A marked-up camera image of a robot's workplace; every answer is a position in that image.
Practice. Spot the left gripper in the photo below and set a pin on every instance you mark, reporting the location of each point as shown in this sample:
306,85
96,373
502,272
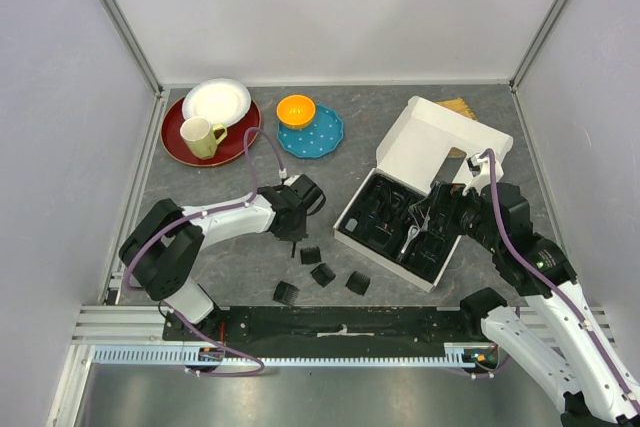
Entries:
294,235

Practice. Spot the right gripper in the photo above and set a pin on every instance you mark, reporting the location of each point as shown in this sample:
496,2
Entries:
447,195

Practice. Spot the black comb attachment with brush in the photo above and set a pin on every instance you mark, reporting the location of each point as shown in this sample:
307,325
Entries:
306,255

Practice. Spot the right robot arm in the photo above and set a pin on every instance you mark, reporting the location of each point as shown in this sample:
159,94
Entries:
581,374

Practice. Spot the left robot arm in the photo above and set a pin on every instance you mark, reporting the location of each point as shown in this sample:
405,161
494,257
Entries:
161,251

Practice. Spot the grey hair clipper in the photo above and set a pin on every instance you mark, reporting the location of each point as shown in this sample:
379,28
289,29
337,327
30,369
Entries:
415,233

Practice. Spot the black plastic tray insert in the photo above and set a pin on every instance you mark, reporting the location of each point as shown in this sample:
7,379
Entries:
380,207

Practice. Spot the white cardboard box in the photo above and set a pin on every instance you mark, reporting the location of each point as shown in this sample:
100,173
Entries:
418,144

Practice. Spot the blue dotted plate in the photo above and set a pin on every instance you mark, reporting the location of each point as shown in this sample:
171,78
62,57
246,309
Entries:
320,138

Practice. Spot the black comb attachment middle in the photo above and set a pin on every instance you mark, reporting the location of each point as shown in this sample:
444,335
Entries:
323,275

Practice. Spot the black comb attachment front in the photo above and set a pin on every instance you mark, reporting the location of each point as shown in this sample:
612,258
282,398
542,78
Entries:
285,293

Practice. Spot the orange bowl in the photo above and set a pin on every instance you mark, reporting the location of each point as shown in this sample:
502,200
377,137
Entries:
296,111

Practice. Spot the black comb attachment right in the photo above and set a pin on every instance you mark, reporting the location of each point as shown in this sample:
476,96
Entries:
358,283

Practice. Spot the cream mug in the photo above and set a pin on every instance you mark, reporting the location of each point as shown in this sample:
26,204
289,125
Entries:
202,137

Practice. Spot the white paper plate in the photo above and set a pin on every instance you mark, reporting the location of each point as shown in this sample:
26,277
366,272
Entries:
220,101

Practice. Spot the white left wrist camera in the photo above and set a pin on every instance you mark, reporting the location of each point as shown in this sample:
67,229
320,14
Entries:
285,178

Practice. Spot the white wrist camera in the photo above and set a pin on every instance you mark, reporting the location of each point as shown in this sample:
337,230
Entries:
285,178
485,168

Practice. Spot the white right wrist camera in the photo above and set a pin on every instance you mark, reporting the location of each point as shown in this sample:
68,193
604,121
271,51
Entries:
485,168

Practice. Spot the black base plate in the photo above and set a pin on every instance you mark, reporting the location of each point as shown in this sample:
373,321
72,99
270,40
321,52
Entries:
341,332

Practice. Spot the right aluminium frame post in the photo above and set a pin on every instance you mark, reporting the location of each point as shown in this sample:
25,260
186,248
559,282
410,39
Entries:
538,42

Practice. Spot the aluminium frame post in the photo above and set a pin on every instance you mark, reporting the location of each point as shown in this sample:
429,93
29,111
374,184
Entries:
538,42
130,41

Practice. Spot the left aluminium frame post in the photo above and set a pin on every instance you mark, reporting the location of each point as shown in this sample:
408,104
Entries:
130,41

